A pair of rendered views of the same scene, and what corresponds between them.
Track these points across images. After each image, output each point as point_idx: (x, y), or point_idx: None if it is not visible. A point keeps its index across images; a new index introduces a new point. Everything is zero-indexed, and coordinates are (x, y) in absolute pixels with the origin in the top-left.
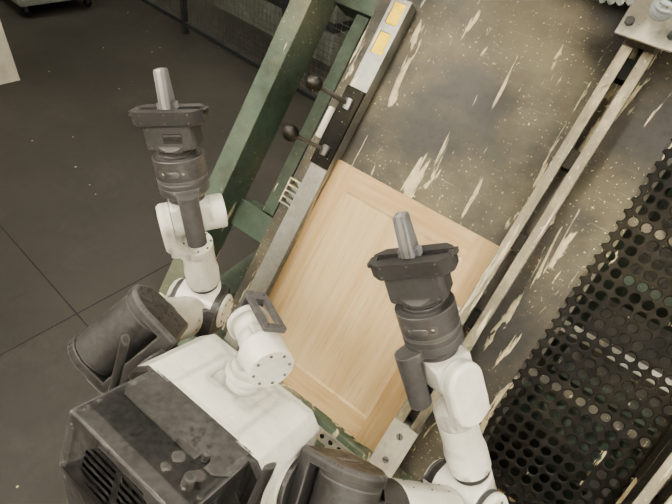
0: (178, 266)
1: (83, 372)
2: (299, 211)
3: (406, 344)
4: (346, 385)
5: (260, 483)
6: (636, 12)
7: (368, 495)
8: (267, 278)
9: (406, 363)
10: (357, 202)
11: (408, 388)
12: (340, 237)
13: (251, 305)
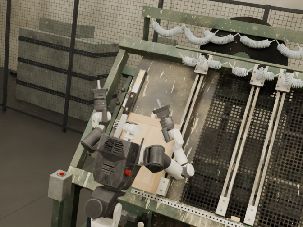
0: (77, 154)
1: (87, 144)
2: (120, 128)
3: (162, 127)
4: (144, 177)
5: (141, 142)
6: (197, 67)
7: (162, 148)
8: None
9: (163, 129)
10: (138, 122)
11: (165, 136)
12: None
13: (128, 121)
